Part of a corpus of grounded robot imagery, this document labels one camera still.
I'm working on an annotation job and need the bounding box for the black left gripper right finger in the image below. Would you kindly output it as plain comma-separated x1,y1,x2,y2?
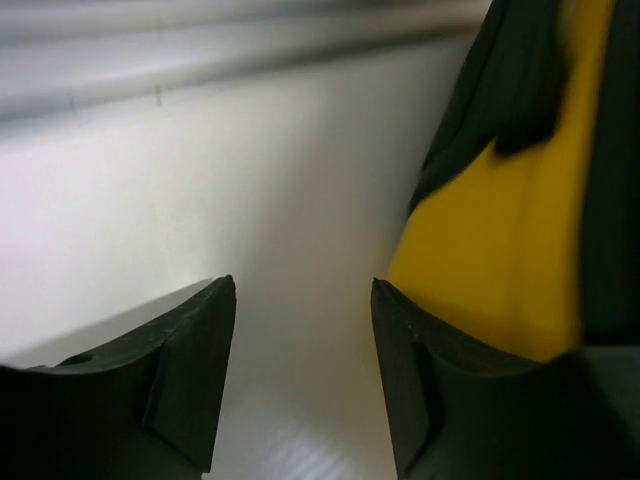
371,280,639,479

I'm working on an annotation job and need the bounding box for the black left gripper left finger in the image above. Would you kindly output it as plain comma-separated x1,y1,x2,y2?
1,276,236,479

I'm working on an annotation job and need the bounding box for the yellow suitcase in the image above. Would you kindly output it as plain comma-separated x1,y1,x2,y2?
389,1,639,361

